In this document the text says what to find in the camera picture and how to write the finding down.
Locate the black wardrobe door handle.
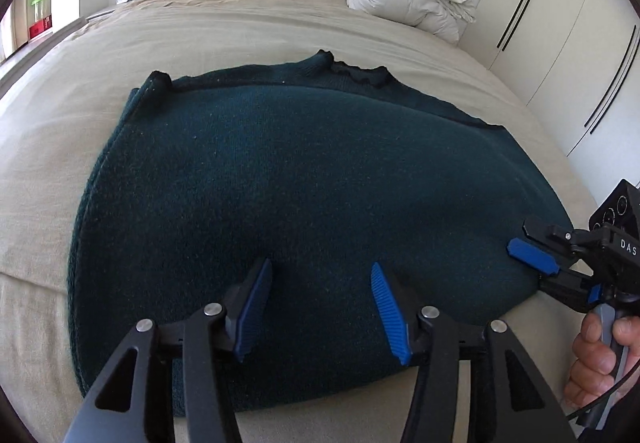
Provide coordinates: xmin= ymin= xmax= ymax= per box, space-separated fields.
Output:
xmin=496 ymin=0 xmax=539 ymax=48
xmin=590 ymin=48 xmax=640 ymax=134
xmin=584 ymin=23 xmax=640 ymax=126
xmin=501 ymin=0 xmax=544 ymax=49

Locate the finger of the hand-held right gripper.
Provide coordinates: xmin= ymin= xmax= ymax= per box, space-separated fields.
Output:
xmin=506 ymin=218 xmax=608 ymax=276
xmin=537 ymin=270 xmax=608 ymax=314

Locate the bed with beige sheet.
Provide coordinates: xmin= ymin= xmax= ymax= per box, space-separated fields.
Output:
xmin=0 ymin=0 xmax=601 ymax=443

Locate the person's right hand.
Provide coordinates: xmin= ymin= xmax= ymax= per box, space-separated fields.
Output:
xmin=564 ymin=310 xmax=640 ymax=406

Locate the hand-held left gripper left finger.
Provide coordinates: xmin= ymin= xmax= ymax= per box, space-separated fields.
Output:
xmin=62 ymin=257 xmax=274 ymax=443

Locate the dark teal knit sweater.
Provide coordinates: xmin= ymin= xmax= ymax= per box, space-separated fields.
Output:
xmin=67 ymin=50 xmax=576 ymax=415

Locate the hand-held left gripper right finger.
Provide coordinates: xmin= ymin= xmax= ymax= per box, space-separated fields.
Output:
xmin=370 ymin=262 xmax=578 ymax=443

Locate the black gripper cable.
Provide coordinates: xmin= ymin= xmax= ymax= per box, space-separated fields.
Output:
xmin=565 ymin=373 xmax=640 ymax=424

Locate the white wardrobe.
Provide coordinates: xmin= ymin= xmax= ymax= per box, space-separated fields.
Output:
xmin=460 ymin=0 xmax=640 ymax=224

